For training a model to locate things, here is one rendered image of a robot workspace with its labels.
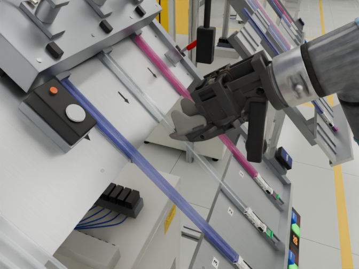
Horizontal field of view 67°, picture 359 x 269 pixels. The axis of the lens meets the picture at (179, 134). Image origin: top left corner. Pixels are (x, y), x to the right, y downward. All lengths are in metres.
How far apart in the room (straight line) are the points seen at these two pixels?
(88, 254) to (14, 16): 0.52
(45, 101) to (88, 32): 0.13
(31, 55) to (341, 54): 0.35
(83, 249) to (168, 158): 1.26
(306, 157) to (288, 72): 1.75
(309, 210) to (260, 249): 1.17
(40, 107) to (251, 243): 0.44
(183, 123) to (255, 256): 0.30
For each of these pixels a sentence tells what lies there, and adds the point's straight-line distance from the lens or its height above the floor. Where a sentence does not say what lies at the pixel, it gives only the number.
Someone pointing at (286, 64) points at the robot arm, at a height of 1.13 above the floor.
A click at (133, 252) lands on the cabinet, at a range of 0.75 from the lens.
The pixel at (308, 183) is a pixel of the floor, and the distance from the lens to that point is 1.91.
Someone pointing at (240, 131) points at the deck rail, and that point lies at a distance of 0.70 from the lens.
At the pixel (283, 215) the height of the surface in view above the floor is 0.73.
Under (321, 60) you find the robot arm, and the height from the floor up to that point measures 1.14.
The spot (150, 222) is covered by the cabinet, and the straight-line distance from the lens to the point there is 0.79.
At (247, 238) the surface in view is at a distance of 0.58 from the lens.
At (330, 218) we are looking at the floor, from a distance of 1.77.
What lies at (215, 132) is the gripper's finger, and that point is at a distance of 0.42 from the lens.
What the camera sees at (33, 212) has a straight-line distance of 0.35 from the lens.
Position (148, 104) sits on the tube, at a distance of 0.49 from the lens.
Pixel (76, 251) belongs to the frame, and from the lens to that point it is 0.73.
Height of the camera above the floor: 1.26
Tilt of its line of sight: 37 degrees down
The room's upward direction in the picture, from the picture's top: straight up
